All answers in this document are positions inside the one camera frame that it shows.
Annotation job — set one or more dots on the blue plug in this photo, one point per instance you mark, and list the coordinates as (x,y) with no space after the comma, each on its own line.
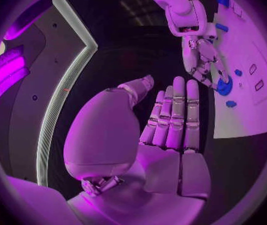
(231,104)

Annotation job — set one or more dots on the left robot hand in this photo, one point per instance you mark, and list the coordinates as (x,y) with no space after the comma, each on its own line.
(105,135)

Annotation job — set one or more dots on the blue peg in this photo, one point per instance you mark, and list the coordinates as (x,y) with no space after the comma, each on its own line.
(238,72)

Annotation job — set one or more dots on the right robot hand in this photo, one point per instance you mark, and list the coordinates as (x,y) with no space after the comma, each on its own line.
(206,52)

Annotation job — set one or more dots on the blue cylinder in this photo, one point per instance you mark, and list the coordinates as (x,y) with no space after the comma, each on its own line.
(222,27)

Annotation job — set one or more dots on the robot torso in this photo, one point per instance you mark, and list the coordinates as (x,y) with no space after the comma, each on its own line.
(42,63)

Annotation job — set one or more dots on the blue gear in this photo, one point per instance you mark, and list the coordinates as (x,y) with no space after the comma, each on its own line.
(224,87)

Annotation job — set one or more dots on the glowing light bar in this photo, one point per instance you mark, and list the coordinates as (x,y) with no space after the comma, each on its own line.
(4,82)

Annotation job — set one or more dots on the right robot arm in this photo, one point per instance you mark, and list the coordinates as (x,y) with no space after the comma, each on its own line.
(185,5)

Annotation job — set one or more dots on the white task board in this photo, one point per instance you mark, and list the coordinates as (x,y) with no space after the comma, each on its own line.
(246,105)

